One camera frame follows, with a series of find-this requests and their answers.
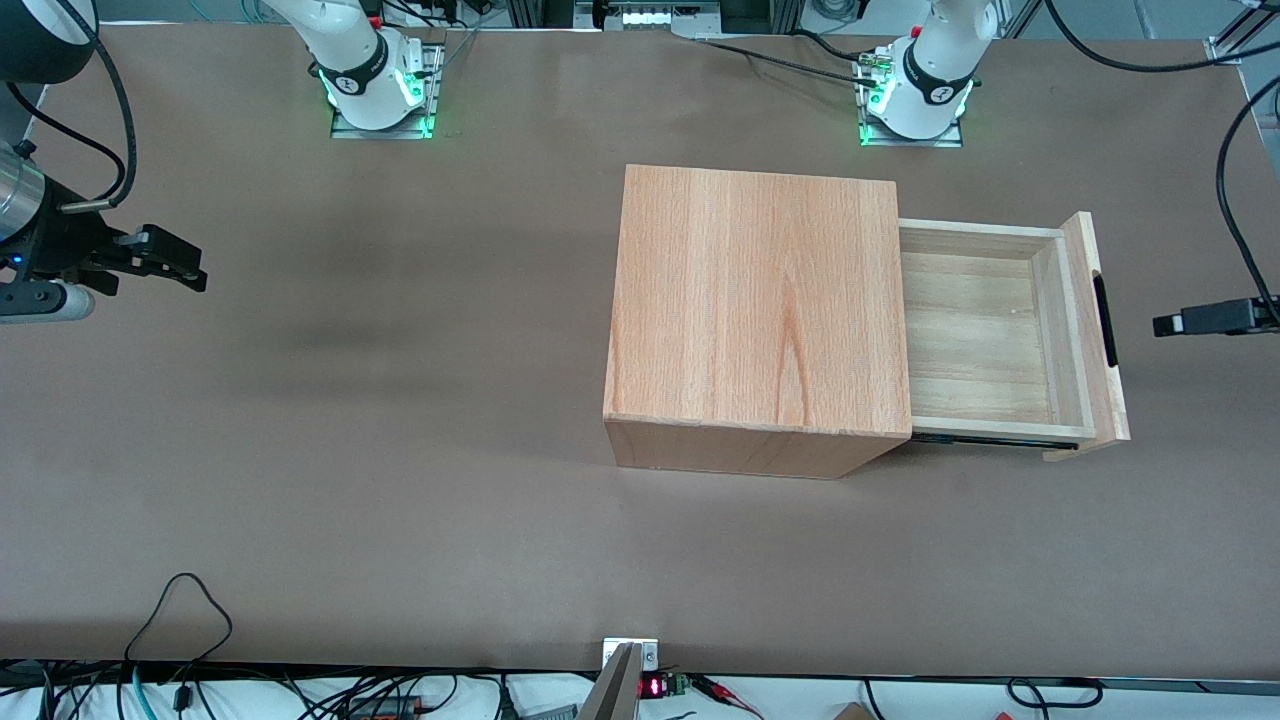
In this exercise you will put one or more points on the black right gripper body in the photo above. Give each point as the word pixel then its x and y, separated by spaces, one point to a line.
pixel 62 244

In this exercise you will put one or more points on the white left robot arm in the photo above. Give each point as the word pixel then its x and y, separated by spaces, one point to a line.
pixel 930 70

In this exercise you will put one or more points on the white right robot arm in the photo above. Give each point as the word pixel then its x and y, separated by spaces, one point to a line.
pixel 360 60

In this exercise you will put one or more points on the light wooden drawer cabinet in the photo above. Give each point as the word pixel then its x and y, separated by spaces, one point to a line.
pixel 750 300

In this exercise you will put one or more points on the brown cardboard piece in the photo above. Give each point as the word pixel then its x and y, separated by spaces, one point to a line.
pixel 850 712

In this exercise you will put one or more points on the white power strip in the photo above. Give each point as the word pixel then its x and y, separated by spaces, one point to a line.
pixel 650 14

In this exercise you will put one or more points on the red alligator clip leads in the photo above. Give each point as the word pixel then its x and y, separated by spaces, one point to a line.
pixel 725 692

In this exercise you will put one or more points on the red digit display module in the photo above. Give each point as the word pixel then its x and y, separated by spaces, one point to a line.
pixel 655 686

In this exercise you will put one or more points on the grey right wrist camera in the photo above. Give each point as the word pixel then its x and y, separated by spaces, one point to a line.
pixel 45 303

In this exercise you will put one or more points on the aluminium frame corner bracket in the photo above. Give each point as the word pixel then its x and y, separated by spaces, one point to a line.
pixel 1228 50

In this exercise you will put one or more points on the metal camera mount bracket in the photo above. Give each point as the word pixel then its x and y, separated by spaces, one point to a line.
pixel 648 652

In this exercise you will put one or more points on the camera mount beam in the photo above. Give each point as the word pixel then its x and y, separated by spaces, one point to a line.
pixel 612 695

